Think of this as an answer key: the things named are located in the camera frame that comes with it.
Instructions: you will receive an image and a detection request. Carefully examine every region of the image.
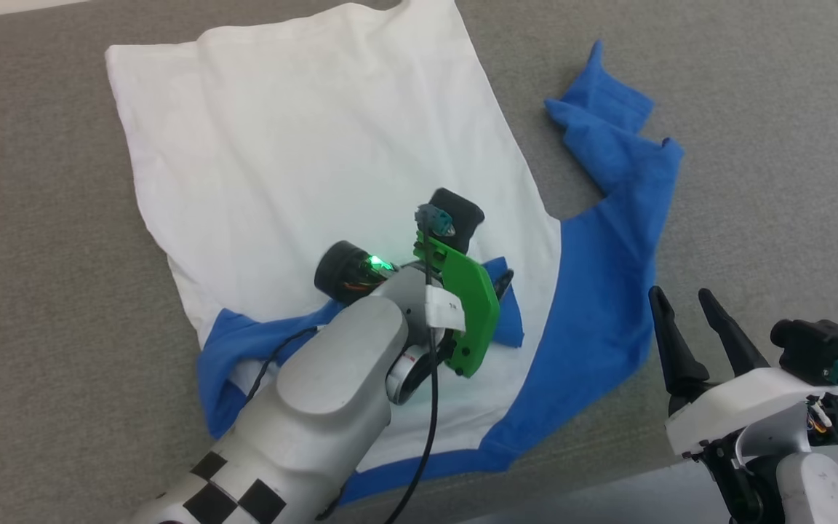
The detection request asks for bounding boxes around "short black left arm cable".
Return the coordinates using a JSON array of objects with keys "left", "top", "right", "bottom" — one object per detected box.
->
[{"left": 244, "top": 326, "right": 319, "bottom": 408}]

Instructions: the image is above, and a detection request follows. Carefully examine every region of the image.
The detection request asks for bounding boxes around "teal left camera connector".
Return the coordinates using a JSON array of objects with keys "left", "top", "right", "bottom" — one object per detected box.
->
[{"left": 415, "top": 205, "right": 455, "bottom": 238}]

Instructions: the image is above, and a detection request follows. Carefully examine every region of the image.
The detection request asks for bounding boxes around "white paper cable tag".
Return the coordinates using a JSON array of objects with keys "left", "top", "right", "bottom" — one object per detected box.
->
[{"left": 425, "top": 286, "right": 466, "bottom": 330}]

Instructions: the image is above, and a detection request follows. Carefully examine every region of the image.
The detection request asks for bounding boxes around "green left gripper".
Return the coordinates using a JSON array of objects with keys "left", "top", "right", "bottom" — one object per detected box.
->
[{"left": 412, "top": 236, "right": 515, "bottom": 378}]

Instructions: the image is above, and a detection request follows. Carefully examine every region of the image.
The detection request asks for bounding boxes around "blue and white t-shirt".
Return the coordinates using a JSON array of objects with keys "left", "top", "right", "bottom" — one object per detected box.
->
[{"left": 105, "top": 0, "right": 684, "bottom": 507}]

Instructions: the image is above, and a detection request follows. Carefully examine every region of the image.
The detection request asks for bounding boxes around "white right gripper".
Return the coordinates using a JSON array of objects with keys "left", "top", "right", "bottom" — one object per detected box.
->
[{"left": 649, "top": 285, "right": 838, "bottom": 457}]

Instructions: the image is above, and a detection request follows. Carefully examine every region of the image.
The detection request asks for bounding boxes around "long black left arm cable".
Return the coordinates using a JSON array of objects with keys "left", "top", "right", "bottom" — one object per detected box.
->
[{"left": 386, "top": 218, "right": 440, "bottom": 524}]

